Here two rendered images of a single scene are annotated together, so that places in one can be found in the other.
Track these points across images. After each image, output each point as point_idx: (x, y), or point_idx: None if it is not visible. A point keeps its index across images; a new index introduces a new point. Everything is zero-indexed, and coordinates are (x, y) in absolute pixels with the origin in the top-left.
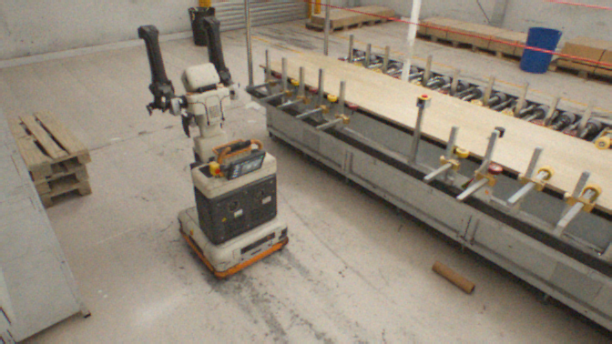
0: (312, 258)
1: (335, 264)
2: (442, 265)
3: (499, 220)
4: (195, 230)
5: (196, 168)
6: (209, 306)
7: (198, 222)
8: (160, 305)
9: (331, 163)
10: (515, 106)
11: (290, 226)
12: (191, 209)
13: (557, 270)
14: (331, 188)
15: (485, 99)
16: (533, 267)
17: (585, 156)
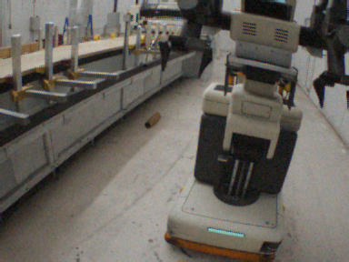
0: (191, 173)
1: (184, 162)
2: (149, 119)
3: (156, 65)
4: (282, 202)
5: (297, 107)
6: (287, 197)
7: (274, 206)
8: (317, 217)
9: (41, 172)
10: (55, 43)
11: (161, 198)
12: (267, 224)
13: (144, 84)
14: (70, 185)
15: (41, 47)
16: (140, 92)
17: (108, 40)
